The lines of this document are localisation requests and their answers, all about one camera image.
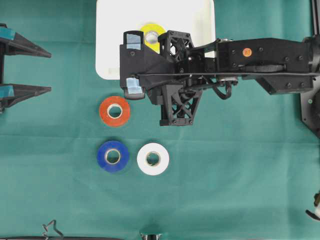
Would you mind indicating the metal clamp bottom centre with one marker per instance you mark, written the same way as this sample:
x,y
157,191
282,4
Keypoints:
x,y
150,236

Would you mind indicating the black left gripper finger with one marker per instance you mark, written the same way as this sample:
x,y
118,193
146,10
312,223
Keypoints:
x,y
12,43
11,94

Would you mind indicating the white plastic tray case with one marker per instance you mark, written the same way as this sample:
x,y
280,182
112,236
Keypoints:
x,y
114,17

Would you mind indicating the green table cloth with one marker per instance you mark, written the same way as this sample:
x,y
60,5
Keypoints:
x,y
248,168

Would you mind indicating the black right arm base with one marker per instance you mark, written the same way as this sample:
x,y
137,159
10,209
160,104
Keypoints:
x,y
310,111

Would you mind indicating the white black object right edge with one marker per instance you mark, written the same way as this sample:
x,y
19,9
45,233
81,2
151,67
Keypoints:
x,y
316,214

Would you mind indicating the blue tape roll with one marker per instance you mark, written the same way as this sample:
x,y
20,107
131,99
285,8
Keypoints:
x,y
113,156

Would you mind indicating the yellow tape roll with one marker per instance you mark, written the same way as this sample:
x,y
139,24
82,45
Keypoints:
x,y
151,32

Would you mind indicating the red tape roll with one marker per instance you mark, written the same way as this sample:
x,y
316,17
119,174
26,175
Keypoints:
x,y
114,111

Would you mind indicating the white tape roll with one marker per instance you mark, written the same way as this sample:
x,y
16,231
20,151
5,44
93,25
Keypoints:
x,y
153,159

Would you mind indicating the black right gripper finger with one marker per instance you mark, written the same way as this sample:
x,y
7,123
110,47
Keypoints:
x,y
179,105
174,44

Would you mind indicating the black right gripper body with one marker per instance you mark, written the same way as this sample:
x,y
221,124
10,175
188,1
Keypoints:
x,y
195,71

